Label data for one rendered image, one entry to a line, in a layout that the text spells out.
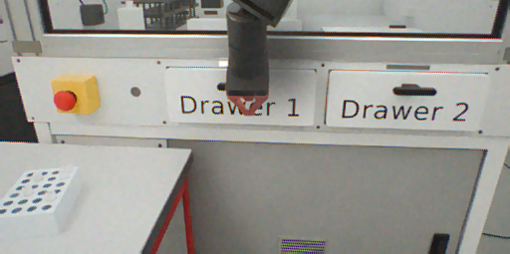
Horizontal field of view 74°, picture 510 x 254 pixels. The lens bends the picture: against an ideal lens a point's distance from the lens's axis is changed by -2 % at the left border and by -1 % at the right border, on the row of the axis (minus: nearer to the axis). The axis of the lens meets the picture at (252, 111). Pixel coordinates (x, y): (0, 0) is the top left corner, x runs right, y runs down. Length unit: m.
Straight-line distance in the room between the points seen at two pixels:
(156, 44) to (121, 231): 0.35
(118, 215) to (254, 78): 0.29
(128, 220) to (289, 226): 0.42
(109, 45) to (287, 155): 0.43
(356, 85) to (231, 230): 0.46
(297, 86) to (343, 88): 0.09
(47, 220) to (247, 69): 0.35
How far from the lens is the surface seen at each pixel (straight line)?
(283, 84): 0.65
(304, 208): 0.82
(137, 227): 0.54
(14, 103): 1.42
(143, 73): 0.72
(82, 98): 0.74
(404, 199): 0.85
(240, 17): 0.47
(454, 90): 0.73
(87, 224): 0.57
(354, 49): 0.67
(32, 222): 0.57
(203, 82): 0.67
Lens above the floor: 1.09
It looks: 22 degrees down
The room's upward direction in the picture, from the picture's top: straight up
